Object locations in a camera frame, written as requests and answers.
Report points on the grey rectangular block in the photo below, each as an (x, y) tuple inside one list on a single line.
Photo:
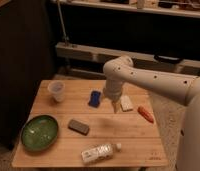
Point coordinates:
[(78, 127)]

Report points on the clear plastic bottle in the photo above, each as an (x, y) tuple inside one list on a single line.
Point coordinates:
[(100, 152)]

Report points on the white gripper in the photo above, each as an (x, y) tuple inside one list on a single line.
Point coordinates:
[(113, 91)]

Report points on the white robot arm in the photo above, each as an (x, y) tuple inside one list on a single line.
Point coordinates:
[(184, 89)]

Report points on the metal shelf pole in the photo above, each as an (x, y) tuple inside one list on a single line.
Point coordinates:
[(65, 37)]

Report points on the clear plastic cup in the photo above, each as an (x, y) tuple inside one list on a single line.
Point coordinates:
[(56, 89)]

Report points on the orange carrot toy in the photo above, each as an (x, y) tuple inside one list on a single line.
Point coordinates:
[(143, 112)]

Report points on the white sponge block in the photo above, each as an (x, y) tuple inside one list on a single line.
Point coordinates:
[(126, 103)]

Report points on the green ceramic bowl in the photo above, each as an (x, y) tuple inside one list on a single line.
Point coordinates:
[(39, 133)]

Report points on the white lower shelf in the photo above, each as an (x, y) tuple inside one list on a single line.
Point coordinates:
[(101, 55)]

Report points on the black handle object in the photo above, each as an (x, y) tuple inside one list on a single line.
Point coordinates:
[(167, 60)]

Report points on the white upper shelf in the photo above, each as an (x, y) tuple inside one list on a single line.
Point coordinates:
[(121, 7)]

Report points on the white shelf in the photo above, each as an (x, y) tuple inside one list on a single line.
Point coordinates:
[(101, 55), (121, 7)]

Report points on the wooden table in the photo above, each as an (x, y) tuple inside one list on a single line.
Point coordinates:
[(140, 139)]

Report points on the blue sponge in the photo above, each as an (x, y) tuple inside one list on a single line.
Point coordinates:
[(94, 99)]

